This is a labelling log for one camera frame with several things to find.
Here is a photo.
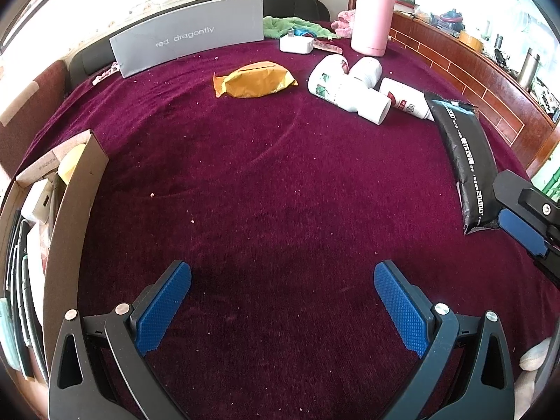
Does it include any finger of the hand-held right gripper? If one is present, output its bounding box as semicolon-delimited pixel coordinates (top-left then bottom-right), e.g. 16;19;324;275
499;208;560;289
493;170;560;239

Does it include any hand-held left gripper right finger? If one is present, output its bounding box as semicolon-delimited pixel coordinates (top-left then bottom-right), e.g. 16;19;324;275
374;260;515;420

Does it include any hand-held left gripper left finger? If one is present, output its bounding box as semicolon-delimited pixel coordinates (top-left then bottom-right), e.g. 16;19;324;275
49;260;192;420

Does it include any black snack packet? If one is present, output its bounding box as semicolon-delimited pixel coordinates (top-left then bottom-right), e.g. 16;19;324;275
425;92;502;236

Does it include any cardboard box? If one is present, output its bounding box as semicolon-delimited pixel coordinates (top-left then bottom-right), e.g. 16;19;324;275
0;129;110;403

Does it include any black marker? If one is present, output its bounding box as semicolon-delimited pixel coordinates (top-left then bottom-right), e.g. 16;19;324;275
6;210;35;379
20;219;50;383

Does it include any teal white packet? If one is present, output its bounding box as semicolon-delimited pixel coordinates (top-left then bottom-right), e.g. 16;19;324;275
0;295;20;372

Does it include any white power adapter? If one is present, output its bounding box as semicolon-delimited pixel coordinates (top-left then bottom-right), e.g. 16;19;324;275
21;178;55;225

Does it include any yellow round container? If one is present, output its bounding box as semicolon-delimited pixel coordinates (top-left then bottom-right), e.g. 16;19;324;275
58;143;87;184

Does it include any steel thermos flask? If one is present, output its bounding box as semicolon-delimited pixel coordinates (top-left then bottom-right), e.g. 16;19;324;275
517;47;542;92

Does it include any wooden panelled cabinet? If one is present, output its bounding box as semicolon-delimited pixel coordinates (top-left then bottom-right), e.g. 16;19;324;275
388;9;560;180

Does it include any maroon velvet blanket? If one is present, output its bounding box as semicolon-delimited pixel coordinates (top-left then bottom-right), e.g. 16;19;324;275
13;17;560;420

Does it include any dark red appliance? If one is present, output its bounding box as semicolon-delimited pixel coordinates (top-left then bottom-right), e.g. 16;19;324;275
437;8;465;32

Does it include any plain white bottle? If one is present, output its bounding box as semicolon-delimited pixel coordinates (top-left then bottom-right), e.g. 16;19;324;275
349;56;383;87

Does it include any white bottle green label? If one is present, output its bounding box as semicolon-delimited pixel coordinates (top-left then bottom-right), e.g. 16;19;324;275
307;55;351;97

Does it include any pink water bottle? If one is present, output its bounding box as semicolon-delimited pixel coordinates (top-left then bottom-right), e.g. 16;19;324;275
350;0;397;57

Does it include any pink cloth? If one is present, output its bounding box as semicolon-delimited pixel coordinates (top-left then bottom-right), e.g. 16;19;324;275
330;8;357;39

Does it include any brown pink armchair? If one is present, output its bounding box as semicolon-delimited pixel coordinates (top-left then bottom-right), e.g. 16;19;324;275
0;59;69;173

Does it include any pink patterned fabric strip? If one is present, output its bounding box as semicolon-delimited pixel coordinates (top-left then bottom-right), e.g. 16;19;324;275
91;62;120;87

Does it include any yellow snack packet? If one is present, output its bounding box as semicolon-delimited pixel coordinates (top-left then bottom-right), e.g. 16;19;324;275
212;61;299;99

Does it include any small white charger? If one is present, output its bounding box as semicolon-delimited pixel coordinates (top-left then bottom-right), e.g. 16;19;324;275
279;30;316;55

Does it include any grey rectangular box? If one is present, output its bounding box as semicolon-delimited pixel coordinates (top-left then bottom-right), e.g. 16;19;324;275
109;0;264;79

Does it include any black sofa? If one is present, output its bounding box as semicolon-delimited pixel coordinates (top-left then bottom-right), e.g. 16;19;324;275
68;0;330;88

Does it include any green cloth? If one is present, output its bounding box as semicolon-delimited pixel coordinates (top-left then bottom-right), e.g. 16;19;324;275
262;15;337;41

